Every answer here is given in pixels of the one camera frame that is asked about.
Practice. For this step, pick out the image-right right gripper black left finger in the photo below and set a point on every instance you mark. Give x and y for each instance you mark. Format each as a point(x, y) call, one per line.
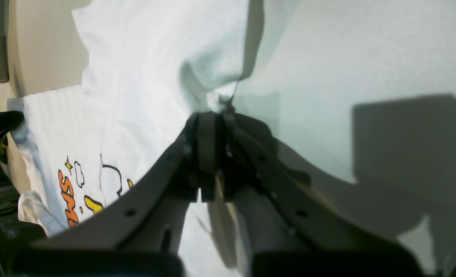
point(139, 234)

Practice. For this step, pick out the white printed t-shirt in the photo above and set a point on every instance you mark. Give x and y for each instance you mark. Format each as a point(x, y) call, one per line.
point(361, 95)

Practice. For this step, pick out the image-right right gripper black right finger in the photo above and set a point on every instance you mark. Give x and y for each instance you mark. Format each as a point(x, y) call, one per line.
point(289, 231)

